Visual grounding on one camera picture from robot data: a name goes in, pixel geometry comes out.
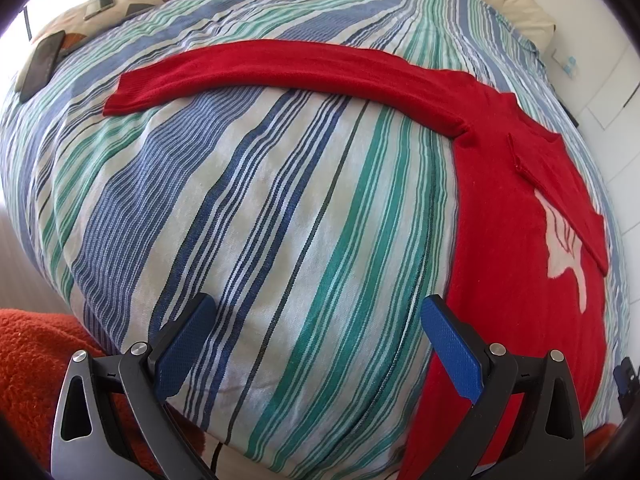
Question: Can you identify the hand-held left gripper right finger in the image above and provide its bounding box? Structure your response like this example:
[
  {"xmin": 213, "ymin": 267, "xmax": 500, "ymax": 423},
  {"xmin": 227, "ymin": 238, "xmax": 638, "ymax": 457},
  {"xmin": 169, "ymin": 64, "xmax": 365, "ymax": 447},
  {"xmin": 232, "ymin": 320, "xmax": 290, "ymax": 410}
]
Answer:
[{"xmin": 420, "ymin": 294, "xmax": 587, "ymax": 480}]

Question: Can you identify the white wall socket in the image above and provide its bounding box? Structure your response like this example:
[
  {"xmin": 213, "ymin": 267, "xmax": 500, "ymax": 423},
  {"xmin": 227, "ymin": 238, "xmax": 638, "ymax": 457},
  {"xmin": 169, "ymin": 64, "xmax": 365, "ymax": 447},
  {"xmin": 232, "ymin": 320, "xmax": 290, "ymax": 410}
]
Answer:
[{"xmin": 551, "ymin": 49, "xmax": 582, "ymax": 77}]

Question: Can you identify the patterned cream pillow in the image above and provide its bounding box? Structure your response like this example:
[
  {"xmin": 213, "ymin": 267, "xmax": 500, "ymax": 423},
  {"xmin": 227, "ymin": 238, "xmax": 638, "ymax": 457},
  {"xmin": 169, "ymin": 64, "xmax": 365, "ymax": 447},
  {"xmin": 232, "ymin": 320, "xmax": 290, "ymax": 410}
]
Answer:
[{"xmin": 27, "ymin": 0, "xmax": 176, "ymax": 57}]

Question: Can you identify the striped blue green bedspread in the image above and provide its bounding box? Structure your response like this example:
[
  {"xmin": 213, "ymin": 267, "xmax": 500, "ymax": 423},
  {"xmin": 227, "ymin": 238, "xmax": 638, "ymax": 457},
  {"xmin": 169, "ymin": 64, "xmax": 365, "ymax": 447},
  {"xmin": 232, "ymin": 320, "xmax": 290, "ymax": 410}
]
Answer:
[{"xmin": 0, "ymin": 0, "xmax": 636, "ymax": 478}]

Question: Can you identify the black smartphone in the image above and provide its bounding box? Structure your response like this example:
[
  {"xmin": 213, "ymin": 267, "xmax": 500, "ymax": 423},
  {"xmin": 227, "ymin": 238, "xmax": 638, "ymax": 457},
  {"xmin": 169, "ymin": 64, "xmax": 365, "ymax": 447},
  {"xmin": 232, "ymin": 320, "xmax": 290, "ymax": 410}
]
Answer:
[{"xmin": 14, "ymin": 30, "xmax": 67, "ymax": 104}]

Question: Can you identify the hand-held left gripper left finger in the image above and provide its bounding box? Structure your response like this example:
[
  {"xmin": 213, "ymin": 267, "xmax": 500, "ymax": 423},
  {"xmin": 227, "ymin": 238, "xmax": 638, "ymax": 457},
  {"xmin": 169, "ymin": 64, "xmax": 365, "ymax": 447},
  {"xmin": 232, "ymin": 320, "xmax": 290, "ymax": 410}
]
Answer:
[{"xmin": 50, "ymin": 293, "xmax": 218, "ymax": 480}]

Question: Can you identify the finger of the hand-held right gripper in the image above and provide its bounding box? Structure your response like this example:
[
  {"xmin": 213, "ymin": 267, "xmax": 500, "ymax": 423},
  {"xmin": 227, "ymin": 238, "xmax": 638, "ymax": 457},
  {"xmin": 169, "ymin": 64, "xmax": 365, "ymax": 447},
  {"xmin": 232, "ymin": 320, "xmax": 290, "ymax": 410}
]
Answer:
[{"xmin": 614, "ymin": 357, "xmax": 640, "ymax": 416}]

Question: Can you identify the red sweater with white rabbit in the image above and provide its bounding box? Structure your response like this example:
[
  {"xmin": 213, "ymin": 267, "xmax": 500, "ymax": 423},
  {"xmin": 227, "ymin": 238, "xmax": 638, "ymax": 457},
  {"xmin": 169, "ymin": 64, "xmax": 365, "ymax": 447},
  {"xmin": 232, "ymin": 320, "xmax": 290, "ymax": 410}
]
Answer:
[{"xmin": 103, "ymin": 40, "xmax": 627, "ymax": 480}]

